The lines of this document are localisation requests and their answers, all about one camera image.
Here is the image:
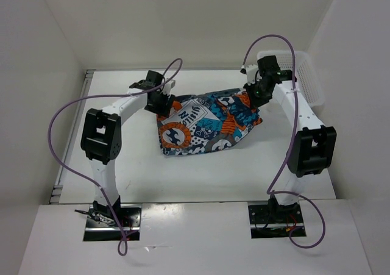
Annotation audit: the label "colourful patterned shorts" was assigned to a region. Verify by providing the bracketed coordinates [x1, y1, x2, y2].
[157, 88, 263, 156]

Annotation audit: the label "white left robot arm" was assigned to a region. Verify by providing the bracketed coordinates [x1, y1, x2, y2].
[80, 70, 175, 226]

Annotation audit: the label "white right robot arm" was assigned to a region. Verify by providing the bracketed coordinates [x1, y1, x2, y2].
[241, 55, 337, 222]

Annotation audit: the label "white plastic basket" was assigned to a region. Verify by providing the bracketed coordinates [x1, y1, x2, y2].
[257, 50, 325, 107]

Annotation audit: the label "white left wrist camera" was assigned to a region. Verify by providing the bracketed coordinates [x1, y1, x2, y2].
[162, 79, 176, 95]

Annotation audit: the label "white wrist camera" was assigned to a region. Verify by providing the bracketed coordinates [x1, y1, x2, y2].
[240, 64, 258, 85]
[162, 79, 176, 95]

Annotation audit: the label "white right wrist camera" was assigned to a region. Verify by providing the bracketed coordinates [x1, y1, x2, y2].
[240, 64, 258, 85]

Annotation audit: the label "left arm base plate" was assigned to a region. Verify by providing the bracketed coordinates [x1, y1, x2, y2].
[76, 204, 142, 242]

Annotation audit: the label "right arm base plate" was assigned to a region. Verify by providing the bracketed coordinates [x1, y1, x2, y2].
[247, 201, 307, 239]

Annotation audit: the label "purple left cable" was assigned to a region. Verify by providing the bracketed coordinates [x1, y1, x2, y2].
[48, 58, 183, 256]

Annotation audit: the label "purple cable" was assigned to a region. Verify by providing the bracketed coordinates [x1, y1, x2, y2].
[242, 34, 327, 249]
[48, 58, 183, 256]

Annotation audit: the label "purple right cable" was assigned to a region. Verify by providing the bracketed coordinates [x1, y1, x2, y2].
[242, 34, 327, 249]

